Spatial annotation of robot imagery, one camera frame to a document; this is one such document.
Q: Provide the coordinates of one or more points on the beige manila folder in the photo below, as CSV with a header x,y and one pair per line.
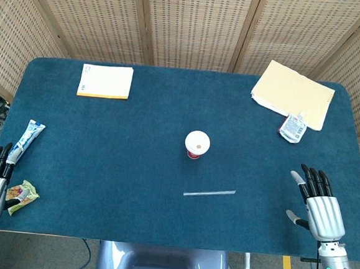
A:
x,y
291,90

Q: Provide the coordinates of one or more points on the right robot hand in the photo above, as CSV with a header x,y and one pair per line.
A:
x,y
324,217

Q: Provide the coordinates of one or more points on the transparent plastic straw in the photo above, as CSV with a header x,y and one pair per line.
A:
x,y
209,193

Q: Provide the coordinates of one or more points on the blue felt table cover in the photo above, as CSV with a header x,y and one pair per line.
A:
x,y
133,168

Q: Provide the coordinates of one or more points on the white spouted snack pouch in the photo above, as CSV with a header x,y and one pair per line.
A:
x,y
292,128

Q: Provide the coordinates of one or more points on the black flat bar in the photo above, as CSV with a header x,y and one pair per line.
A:
x,y
308,260

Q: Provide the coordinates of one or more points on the green snack packet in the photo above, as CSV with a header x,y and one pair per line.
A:
x,y
30,192

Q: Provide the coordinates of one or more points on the white blue toothpaste tube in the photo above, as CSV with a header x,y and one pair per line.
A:
x,y
27,138

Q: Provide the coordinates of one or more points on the blue-grey robot torso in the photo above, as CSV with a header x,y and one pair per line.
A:
x,y
163,264

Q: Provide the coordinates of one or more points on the white notebook with yellow edge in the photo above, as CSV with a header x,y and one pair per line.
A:
x,y
106,81

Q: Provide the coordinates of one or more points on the red cup with white lid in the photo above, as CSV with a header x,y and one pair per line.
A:
x,y
197,142

